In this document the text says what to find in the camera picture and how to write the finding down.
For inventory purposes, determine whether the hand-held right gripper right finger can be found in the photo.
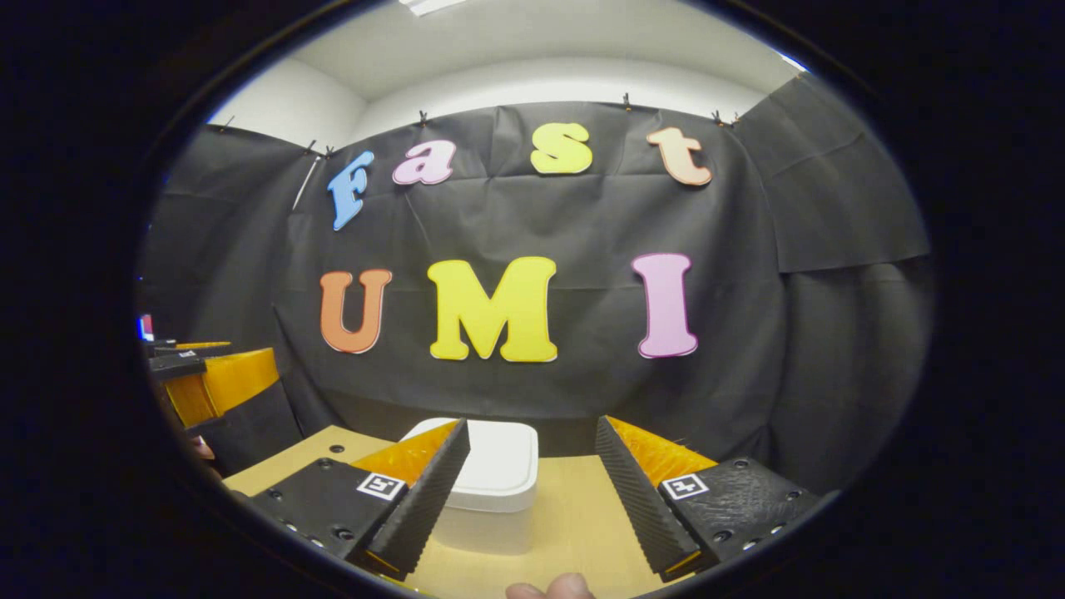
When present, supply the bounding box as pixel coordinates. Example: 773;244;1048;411
595;414;820;583

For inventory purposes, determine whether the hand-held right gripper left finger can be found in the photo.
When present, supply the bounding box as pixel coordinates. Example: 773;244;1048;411
237;418;471;582

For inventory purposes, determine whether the white desktop garbage bin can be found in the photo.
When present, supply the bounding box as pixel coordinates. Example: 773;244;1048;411
399;418;540;556

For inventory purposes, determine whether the thin white rod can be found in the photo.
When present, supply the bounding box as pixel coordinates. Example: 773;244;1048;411
291;156;321;211

